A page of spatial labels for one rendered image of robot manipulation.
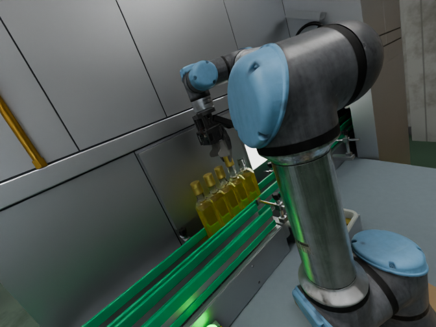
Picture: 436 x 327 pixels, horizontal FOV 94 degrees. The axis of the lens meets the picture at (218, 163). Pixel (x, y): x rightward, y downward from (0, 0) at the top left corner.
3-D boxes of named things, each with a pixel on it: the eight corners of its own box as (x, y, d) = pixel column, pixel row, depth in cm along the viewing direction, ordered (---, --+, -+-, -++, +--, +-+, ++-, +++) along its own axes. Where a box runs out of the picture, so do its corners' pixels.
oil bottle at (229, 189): (240, 220, 90) (224, 178, 83) (250, 224, 85) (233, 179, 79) (231, 228, 87) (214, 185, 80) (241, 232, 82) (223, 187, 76)
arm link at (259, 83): (402, 329, 38) (360, 1, 22) (340, 379, 35) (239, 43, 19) (346, 281, 49) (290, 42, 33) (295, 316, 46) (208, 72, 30)
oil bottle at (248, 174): (257, 205, 95) (242, 165, 89) (266, 208, 91) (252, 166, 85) (249, 213, 92) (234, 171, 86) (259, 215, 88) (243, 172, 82)
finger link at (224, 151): (221, 167, 76) (211, 145, 75) (232, 160, 79) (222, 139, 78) (226, 167, 74) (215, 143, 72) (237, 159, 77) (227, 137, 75)
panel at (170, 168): (291, 141, 130) (278, 89, 120) (295, 141, 128) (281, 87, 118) (174, 228, 84) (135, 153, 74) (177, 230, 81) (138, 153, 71)
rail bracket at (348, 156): (333, 165, 125) (326, 130, 118) (364, 166, 111) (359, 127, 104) (329, 168, 122) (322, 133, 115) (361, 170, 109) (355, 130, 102)
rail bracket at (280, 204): (264, 212, 88) (255, 187, 84) (300, 222, 74) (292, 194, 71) (260, 216, 86) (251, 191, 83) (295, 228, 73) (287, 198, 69)
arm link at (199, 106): (203, 98, 77) (215, 93, 70) (207, 109, 78) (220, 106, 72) (187, 104, 73) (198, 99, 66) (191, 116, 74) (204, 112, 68)
